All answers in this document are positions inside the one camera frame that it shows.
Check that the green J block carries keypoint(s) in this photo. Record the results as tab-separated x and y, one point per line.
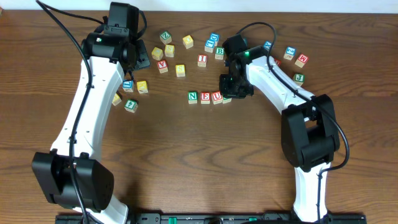
299	79

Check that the blue L block upper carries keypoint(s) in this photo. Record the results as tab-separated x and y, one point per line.
209	46

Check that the red E block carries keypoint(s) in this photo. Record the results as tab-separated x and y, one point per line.
205	98

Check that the blue X block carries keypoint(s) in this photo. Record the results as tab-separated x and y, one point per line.
267	45

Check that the green N block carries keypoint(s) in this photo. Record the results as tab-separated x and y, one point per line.
192	97

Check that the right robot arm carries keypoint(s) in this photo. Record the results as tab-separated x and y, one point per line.
309	139

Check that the green R block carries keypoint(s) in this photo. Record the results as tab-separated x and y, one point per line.
226	100

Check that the yellow s block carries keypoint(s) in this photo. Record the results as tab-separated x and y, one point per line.
169	50
180	70

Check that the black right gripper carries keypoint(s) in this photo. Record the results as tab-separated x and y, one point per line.
234	88

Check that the yellow C block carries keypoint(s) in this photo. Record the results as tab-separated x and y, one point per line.
157	53

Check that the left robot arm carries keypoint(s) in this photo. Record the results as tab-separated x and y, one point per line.
71	174

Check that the yellow O block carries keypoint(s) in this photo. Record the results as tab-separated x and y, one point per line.
188	41

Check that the red u block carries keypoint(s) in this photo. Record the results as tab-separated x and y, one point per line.
278	62
216	97

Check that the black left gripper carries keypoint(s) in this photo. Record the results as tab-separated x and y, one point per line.
142	56

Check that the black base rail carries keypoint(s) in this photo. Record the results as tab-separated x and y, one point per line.
155	218

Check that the green Z block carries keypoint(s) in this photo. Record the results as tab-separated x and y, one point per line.
165	37

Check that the yellow G block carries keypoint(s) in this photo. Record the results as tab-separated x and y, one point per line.
116	100

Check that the blue D block upper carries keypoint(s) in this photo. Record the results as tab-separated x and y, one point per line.
215	38

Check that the red A block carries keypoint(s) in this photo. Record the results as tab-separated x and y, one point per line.
162	66

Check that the blue 2 block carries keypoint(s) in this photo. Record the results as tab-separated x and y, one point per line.
289	53

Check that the green 4 block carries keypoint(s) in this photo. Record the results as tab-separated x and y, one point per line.
131	106

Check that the red M block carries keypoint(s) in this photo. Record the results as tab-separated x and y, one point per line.
301	60

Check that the green B block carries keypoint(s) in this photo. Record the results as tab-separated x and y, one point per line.
219	53

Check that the yellow K block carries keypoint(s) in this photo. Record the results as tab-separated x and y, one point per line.
142	87

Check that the red I block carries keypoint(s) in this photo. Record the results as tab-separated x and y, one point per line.
202	60

